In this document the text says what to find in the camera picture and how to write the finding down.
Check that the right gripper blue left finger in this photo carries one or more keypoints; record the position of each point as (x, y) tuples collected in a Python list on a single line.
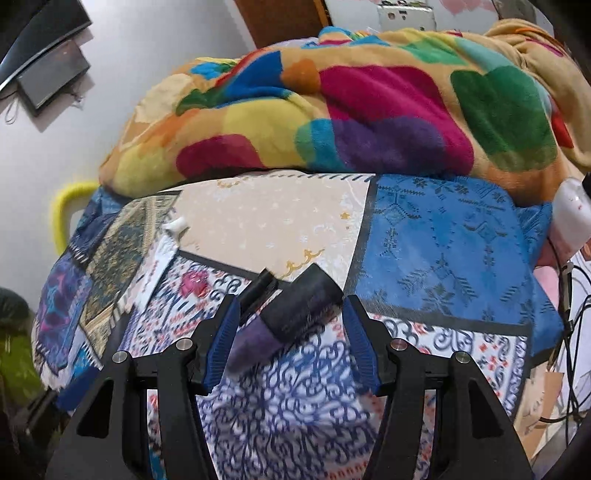
[(214, 338)]

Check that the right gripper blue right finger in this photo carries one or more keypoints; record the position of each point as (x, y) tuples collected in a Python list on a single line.
[(369, 340)]

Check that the purple tube black cap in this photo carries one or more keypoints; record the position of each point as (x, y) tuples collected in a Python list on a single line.
[(311, 299)]

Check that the black pen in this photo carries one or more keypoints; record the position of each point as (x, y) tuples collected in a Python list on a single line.
[(255, 294)]

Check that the white squeezed tube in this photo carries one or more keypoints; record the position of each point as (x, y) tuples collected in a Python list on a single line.
[(160, 255)]

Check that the blue patchwork bedspread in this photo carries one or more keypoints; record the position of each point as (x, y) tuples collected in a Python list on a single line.
[(447, 265)]

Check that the yellow foam tube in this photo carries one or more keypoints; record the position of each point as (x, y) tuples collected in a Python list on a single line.
[(60, 210)]

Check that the green leaf fabric bag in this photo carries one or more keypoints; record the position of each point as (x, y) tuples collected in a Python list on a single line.
[(21, 380)]

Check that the white spray bottle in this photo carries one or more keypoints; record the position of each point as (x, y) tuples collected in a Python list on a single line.
[(571, 217)]

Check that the colourful fleece blanket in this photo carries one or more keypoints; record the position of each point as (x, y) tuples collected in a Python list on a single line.
[(509, 106)]

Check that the white cabinet with holes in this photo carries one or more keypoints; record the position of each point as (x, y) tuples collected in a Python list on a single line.
[(397, 15)]

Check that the brown wooden door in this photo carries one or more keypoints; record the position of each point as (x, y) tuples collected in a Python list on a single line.
[(274, 21)]

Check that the small black wall monitor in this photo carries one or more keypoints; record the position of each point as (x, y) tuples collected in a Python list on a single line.
[(47, 77)]

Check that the black wall television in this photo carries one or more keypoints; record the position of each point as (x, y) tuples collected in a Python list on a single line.
[(31, 28)]

